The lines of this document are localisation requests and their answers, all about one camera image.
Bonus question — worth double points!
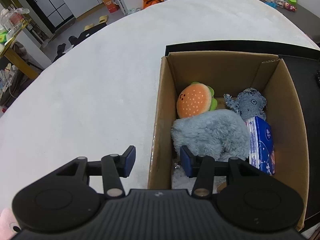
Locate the burger plush toy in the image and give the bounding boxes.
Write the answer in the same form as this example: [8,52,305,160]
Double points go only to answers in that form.
[176,82,217,119]

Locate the orange cardboard carton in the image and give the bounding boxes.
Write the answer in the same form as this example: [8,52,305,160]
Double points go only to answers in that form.
[102,0,119,13]

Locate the grey fluffy plush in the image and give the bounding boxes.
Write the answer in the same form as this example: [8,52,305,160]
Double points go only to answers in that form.
[171,109,251,163]

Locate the brown cardboard box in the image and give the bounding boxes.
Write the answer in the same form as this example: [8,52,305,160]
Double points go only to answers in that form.
[147,50,311,233]

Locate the clutter of toys on bench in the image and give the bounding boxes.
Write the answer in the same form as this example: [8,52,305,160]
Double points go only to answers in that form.
[263,0,299,13]

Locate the black shoes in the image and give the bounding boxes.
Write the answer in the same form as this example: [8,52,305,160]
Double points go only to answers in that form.
[53,36,80,62]

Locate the yellow metal shelf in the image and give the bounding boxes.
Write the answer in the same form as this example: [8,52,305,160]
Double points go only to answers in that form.
[1,20,39,80]

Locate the blue tissue pack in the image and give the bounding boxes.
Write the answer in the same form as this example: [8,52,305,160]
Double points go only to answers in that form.
[246,116,275,176]

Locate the yellow slippers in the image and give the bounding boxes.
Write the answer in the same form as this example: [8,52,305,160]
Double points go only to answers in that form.
[83,15,110,32]

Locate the black tray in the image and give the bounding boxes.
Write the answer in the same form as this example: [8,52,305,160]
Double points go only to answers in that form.
[165,40,319,224]

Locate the small grey knitted toy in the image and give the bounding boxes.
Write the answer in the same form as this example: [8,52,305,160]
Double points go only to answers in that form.
[223,88,267,121]

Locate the clear bag of white filling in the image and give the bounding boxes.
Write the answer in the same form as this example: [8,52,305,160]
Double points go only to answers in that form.
[171,163,196,194]

